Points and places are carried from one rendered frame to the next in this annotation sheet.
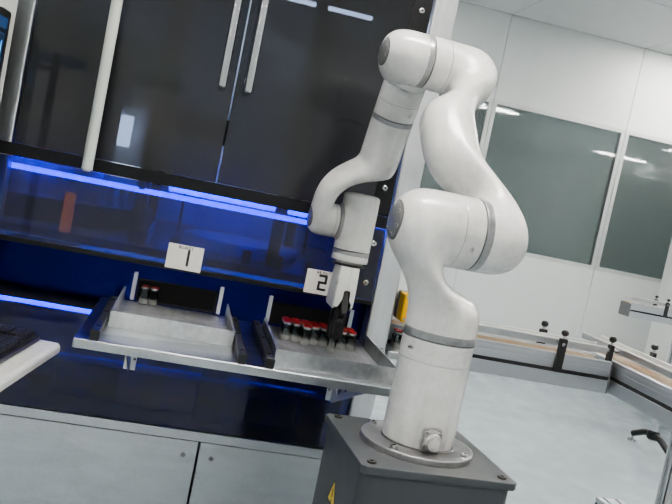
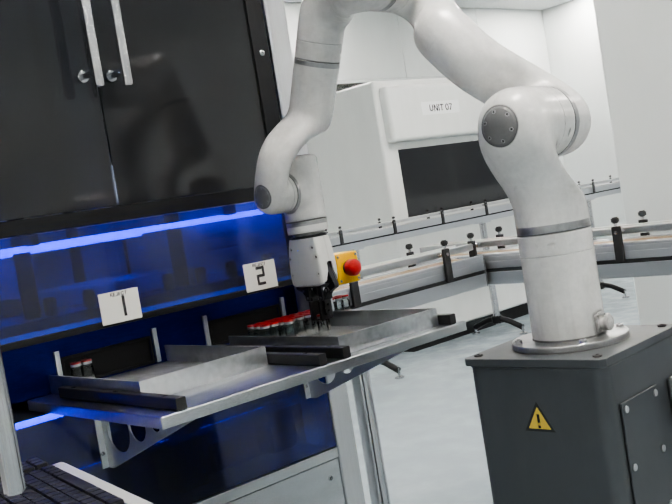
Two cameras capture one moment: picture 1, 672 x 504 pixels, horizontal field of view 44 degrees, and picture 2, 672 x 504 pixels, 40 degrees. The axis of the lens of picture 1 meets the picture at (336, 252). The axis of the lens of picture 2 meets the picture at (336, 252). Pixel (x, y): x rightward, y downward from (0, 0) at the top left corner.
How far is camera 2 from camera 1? 93 cm
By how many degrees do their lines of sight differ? 31
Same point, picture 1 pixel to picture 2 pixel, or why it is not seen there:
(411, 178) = not seen: hidden behind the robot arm
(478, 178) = (520, 70)
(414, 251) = (540, 146)
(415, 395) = (575, 286)
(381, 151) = (323, 98)
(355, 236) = (314, 201)
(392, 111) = (326, 51)
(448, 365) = (589, 246)
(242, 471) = not seen: outside the picture
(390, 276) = not seen: hidden behind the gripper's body
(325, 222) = (286, 196)
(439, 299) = (566, 186)
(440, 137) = (467, 43)
